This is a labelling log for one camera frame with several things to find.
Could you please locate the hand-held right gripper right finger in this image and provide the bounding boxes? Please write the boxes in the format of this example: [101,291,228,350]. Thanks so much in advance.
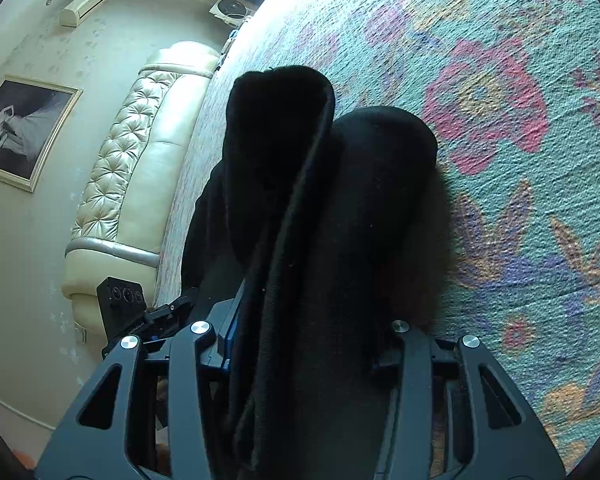
[374,320,566,480]

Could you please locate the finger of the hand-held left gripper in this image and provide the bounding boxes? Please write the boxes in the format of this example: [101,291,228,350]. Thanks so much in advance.
[167,287,203,325]

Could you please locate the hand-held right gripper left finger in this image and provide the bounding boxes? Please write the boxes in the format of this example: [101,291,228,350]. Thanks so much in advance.
[34,299,242,480]

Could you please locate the black pants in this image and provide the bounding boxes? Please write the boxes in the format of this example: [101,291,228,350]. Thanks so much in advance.
[180,65,456,480]

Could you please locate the cream tufted headboard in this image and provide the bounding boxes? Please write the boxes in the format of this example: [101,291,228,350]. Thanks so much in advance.
[62,42,222,333]

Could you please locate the floral bed blanket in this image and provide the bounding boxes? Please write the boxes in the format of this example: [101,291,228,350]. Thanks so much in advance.
[152,0,600,476]

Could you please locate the white box fan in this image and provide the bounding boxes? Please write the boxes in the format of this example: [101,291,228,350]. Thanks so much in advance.
[209,0,253,31]

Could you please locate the white air conditioner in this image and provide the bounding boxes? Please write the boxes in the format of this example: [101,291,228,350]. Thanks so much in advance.
[60,0,118,28]

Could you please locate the framed wall picture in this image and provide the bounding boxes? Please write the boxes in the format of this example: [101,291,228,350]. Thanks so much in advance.
[0,74,83,193]

